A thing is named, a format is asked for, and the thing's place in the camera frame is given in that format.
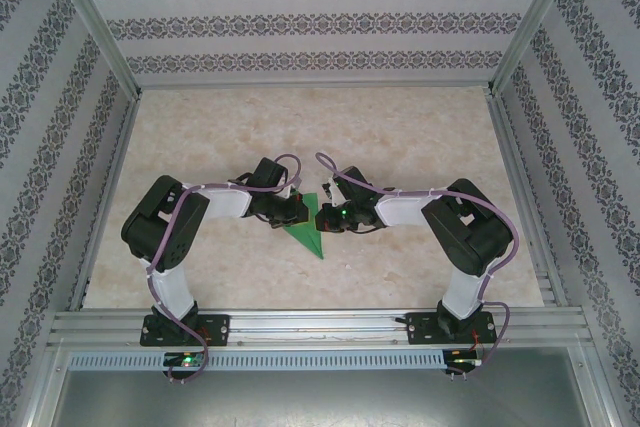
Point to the green paper sheet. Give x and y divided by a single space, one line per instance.
310 239

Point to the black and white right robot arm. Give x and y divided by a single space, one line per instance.
470 232

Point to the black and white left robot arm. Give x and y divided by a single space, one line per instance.
160 227

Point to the grey metal sheet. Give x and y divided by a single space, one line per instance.
320 397

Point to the controller board with green light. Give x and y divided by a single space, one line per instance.
187 361

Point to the small black controller board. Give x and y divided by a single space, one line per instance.
462 361

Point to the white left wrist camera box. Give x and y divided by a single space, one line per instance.
295 192

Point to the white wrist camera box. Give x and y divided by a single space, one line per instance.
332 186
295 192

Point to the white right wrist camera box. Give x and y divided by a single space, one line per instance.
332 186

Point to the aluminium mounting rail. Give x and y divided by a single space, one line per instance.
320 327

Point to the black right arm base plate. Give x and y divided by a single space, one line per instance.
420 329

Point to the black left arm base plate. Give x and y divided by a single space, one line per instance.
220 329

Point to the aluminium side rail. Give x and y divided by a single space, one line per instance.
520 187
113 187

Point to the aluminium frame post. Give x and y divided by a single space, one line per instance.
537 17
95 22

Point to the aluminium lower frame bar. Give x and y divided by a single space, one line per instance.
45 387
595 387

